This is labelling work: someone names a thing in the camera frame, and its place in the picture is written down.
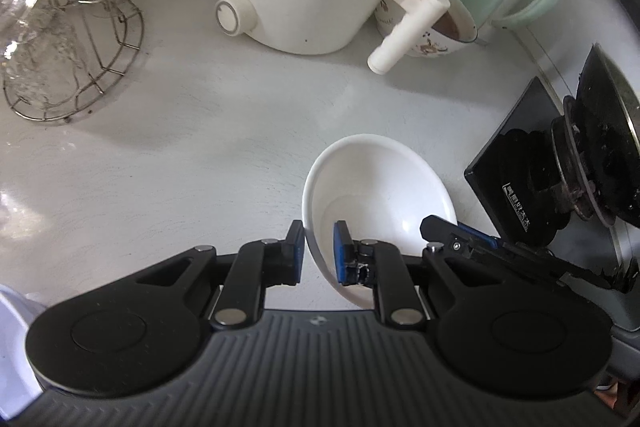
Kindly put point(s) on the wire rack with glassware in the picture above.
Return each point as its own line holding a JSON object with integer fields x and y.
{"x": 59, "y": 58}

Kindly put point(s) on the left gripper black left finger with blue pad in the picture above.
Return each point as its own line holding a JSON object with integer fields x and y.
{"x": 244, "y": 277}

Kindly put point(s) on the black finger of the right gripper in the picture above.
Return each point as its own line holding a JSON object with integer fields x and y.
{"x": 468, "y": 243}

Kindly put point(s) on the person's right hand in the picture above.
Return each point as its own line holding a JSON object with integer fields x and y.
{"x": 607, "y": 390}

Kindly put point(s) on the black wok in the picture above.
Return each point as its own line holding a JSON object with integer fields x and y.
{"x": 596, "y": 144}

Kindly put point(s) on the floral bowl behind cooker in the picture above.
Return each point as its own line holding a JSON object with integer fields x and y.
{"x": 453, "y": 31}

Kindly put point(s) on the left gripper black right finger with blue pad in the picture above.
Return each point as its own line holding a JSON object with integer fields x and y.
{"x": 379, "y": 266}

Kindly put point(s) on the white small bowl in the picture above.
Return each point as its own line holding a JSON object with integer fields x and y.
{"x": 382, "y": 189}

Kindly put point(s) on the light blue small bowl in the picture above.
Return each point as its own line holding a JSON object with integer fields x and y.
{"x": 18, "y": 383}

